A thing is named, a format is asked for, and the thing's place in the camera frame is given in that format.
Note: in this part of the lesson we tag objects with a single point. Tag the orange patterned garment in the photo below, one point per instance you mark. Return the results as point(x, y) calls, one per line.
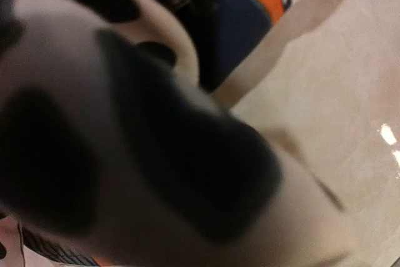
point(111, 147)

